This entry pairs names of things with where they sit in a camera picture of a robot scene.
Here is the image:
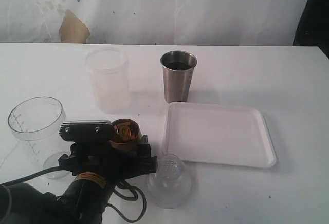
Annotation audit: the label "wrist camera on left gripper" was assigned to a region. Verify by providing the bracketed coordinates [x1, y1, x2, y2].
[59, 120, 117, 143]

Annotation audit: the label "dark curtain at right edge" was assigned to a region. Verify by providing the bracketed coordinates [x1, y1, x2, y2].
[293, 0, 329, 56]

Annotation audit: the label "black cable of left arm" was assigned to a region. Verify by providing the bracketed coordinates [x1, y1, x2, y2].
[0, 166, 147, 224]

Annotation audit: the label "stainless steel cup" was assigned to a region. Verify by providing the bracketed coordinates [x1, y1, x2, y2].
[160, 50, 197, 103]

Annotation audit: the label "translucent plastic container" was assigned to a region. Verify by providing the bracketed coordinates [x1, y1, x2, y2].
[85, 47, 130, 114]

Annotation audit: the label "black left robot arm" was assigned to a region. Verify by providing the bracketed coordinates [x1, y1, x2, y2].
[1, 135, 157, 223]

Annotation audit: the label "brown wooden cup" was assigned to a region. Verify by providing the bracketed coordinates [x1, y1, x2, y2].
[110, 119, 142, 155]

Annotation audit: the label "clear plastic shaker cup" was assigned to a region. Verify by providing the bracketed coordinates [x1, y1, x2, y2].
[8, 96, 70, 171]

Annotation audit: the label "clear dome shaker lid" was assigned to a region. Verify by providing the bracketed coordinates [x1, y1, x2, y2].
[146, 154, 192, 209]

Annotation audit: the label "gold coins and brown cubes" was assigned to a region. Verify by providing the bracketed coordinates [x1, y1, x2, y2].
[113, 122, 136, 143]

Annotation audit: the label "white rectangular tray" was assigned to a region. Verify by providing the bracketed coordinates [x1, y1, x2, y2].
[162, 102, 277, 169]

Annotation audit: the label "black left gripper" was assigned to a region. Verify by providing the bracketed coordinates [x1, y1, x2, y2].
[58, 135, 157, 180]

